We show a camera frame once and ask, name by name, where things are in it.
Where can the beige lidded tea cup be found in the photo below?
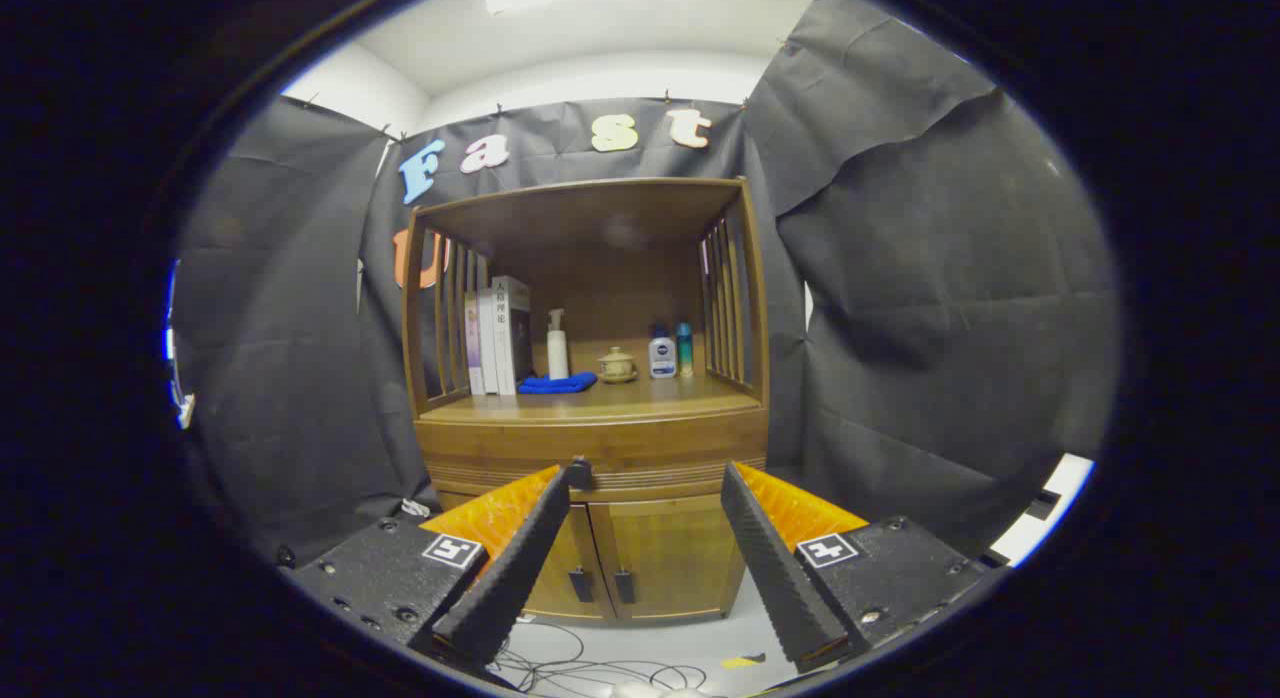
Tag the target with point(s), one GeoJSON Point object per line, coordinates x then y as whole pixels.
{"type": "Point", "coordinates": [617, 366]}

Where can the white book with portrait cover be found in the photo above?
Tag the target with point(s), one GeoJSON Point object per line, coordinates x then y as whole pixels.
{"type": "Point", "coordinates": [508, 333]}

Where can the white pump bottle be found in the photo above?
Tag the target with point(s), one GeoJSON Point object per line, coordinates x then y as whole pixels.
{"type": "Point", "coordinates": [557, 356]}

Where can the teal slim bottle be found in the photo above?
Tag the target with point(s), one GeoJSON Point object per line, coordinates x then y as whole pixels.
{"type": "Point", "coordinates": [685, 353]}

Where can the wooden cabinet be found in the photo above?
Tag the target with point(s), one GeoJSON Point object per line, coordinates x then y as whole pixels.
{"type": "Point", "coordinates": [600, 218]}

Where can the pale purple book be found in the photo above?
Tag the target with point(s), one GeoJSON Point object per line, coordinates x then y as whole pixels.
{"type": "Point", "coordinates": [471, 348]}

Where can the wooden drawer with black knob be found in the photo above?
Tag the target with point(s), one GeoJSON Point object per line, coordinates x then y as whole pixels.
{"type": "Point", "coordinates": [650, 443]}

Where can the yellow floor tape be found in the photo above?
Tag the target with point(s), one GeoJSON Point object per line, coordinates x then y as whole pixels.
{"type": "Point", "coordinates": [742, 662]}

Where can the white lotion bottle blue cap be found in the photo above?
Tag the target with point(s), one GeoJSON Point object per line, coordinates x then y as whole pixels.
{"type": "Point", "coordinates": [662, 360]}

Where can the wooden cabinet door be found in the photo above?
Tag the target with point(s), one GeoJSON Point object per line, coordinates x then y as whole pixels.
{"type": "Point", "coordinates": [585, 553]}
{"type": "Point", "coordinates": [680, 553]}

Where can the wooden countertop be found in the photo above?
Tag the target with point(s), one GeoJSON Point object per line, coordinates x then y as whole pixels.
{"type": "Point", "coordinates": [640, 396]}

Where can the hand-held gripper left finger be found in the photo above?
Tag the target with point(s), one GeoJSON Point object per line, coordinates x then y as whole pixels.
{"type": "Point", "coordinates": [515, 568]}

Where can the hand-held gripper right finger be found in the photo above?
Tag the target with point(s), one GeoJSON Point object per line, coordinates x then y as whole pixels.
{"type": "Point", "coordinates": [775, 568]}

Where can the blue folded cloth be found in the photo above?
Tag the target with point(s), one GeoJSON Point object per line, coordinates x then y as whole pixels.
{"type": "Point", "coordinates": [557, 383]}

